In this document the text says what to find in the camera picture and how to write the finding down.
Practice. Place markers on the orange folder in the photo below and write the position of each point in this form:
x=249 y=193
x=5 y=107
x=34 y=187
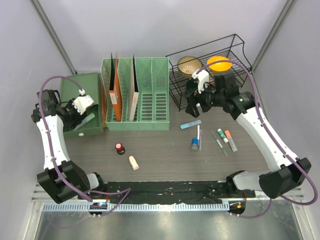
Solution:
x=114 y=88

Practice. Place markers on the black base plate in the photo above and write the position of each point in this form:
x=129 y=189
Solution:
x=177 y=192

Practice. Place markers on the blue grey bottle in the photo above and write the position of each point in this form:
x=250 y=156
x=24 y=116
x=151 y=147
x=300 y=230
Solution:
x=194 y=145

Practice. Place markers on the green file organizer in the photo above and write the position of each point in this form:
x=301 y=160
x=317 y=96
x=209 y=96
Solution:
x=152 y=110

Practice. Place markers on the white pen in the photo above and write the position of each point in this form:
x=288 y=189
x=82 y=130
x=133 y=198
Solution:
x=198 y=131

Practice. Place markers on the dark green mug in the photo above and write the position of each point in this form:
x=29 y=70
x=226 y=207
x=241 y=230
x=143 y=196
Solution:
x=191 y=87

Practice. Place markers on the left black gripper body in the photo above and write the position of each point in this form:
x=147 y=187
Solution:
x=72 y=117

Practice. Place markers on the white cable tray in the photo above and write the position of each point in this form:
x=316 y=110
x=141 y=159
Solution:
x=77 y=206

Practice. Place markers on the pink eraser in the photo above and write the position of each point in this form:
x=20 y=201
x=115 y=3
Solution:
x=133 y=163

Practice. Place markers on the green pen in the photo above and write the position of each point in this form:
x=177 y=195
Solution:
x=219 y=143

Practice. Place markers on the drawer box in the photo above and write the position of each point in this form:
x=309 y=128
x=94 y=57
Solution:
x=91 y=83

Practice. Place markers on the orange highlighter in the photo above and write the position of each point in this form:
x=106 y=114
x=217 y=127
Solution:
x=230 y=140

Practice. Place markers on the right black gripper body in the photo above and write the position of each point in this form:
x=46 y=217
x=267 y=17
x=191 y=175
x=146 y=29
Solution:
x=207 y=100

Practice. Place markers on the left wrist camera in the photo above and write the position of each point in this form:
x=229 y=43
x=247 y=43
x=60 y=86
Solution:
x=82 y=102

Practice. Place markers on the white folder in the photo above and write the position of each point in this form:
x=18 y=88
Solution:
x=133 y=91

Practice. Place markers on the light blue highlighter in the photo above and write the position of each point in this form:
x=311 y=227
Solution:
x=190 y=124

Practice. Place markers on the small green glue stick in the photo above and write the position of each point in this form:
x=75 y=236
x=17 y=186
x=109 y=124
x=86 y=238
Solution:
x=222 y=135

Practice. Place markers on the red black stamp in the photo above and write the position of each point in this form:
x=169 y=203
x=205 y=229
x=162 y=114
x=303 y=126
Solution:
x=120 y=148

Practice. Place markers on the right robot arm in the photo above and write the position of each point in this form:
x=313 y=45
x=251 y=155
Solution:
x=286 y=171

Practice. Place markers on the brown glass bowl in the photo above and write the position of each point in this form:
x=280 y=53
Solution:
x=187 y=65

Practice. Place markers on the green highlighter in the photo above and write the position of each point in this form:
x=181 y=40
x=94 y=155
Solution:
x=87 y=119

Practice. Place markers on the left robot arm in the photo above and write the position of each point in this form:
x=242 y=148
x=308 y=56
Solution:
x=61 y=178

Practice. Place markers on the orange bowl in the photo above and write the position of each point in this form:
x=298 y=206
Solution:
x=220 y=66

